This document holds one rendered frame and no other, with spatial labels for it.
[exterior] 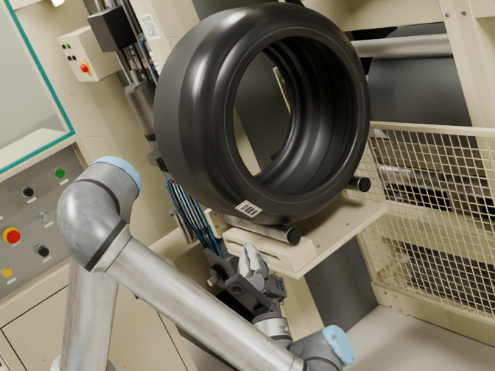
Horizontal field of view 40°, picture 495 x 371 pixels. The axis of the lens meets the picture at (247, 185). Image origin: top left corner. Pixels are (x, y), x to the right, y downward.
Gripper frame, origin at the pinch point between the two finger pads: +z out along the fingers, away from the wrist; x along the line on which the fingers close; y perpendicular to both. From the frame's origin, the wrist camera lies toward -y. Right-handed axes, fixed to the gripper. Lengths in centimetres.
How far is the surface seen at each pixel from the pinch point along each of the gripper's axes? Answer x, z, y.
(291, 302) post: -34, 13, 65
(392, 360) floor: -32, -2, 120
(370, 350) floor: -41, 6, 122
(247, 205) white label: 0.3, 12.9, 4.0
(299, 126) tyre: 4, 51, 35
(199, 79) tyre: 11.5, 35.6, -19.2
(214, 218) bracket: -26.4, 29.4, 22.9
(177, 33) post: -1, 70, -8
